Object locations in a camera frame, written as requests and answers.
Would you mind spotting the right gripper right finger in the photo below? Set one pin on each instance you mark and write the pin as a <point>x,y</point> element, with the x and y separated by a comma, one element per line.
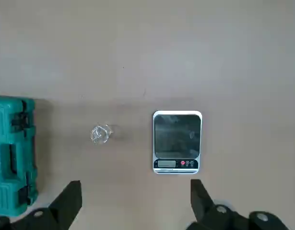
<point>202,203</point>

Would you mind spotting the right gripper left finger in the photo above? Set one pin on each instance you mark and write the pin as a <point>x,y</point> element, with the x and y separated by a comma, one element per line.
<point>65,201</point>

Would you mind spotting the small clear measuring cup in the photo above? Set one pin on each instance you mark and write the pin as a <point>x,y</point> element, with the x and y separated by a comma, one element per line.
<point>99,135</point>

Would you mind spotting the green plastic toolbox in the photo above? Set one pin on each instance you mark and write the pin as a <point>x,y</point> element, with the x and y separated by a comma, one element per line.
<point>3,143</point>

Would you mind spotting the digital kitchen scale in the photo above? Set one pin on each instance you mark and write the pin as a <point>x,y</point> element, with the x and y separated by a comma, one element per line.
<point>177,136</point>

